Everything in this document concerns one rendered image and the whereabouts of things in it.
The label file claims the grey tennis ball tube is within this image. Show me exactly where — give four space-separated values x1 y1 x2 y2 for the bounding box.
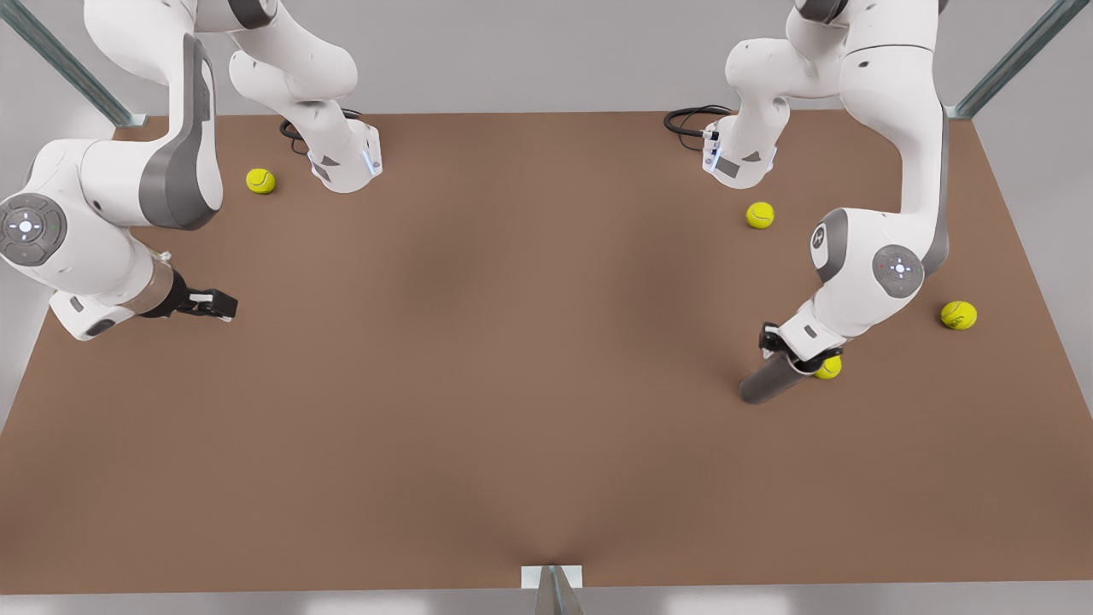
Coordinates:
739 350 815 406

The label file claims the black cable loop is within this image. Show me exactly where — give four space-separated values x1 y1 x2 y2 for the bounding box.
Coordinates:
279 108 363 156
663 105 735 154

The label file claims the silver frame post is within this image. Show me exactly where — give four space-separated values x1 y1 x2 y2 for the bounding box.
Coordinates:
522 565 585 615
0 0 147 129
944 0 1093 120

